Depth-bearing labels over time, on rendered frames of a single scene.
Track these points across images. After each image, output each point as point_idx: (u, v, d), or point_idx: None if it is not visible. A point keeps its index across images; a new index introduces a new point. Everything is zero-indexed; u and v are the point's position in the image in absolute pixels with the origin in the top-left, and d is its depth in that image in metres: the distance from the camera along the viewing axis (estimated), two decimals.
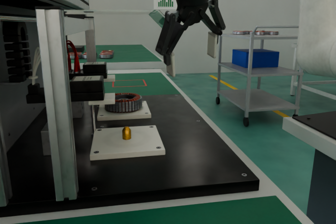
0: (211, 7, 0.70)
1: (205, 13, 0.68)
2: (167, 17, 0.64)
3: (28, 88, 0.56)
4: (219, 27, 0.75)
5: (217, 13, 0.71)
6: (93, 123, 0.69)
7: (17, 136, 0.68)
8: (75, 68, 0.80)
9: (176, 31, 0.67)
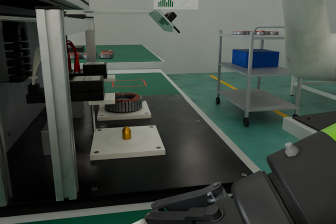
0: None
1: None
2: None
3: (28, 88, 0.56)
4: None
5: None
6: (93, 123, 0.69)
7: (17, 136, 0.68)
8: (75, 68, 0.80)
9: None
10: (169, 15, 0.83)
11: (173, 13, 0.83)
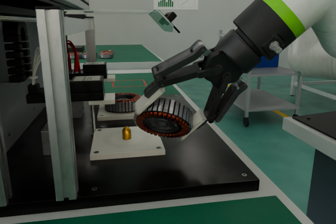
0: (234, 87, 0.54)
1: (227, 84, 0.52)
2: (195, 45, 0.48)
3: (28, 88, 0.56)
4: (214, 115, 0.57)
5: (232, 99, 0.55)
6: (93, 123, 0.69)
7: (17, 136, 0.68)
8: (75, 68, 0.80)
9: (188, 71, 0.50)
10: (169, 15, 0.83)
11: (173, 13, 0.83)
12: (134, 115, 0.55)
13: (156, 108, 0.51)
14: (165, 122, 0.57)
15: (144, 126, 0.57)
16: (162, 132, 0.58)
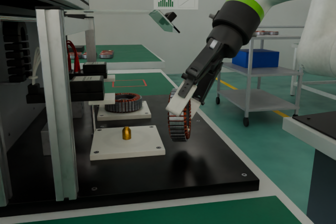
0: (209, 49, 0.59)
1: None
2: None
3: (28, 88, 0.56)
4: (190, 72, 0.56)
5: (201, 53, 0.57)
6: (93, 123, 0.69)
7: (17, 136, 0.68)
8: (75, 68, 0.80)
9: (204, 79, 0.67)
10: (169, 15, 0.83)
11: (173, 13, 0.83)
12: None
13: None
14: None
15: None
16: None
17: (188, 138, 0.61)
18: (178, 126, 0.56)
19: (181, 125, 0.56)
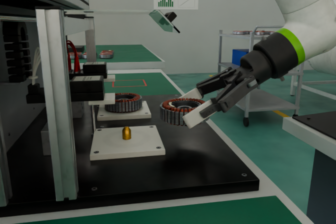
0: None
1: None
2: (252, 82, 0.60)
3: (28, 88, 0.56)
4: (203, 90, 0.74)
5: None
6: (93, 123, 0.69)
7: (17, 136, 0.68)
8: (75, 68, 0.80)
9: None
10: (169, 15, 0.83)
11: (173, 13, 0.83)
12: (177, 123, 0.61)
13: (203, 120, 0.62)
14: None
15: None
16: None
17: (165, 107, 0.63)
18: None
19: None
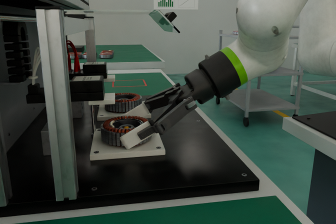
0: None
1: None
2: (190, 103, 0.58)
3: (28, 88, 0.56)
4: None
5: None
6: (93, 123, 0.69)
7: (17, 136, 0.68)
8: (75, 68, 0.80)
9: None
10: (169, 15, 0.83)
11: (173, 13, 0.83)
12: (114, 144, 0.60)
13: (142, 141, 0.61)
14: None
15: None
16: None
17: (104, 127, 0.62)
18: None
19: None
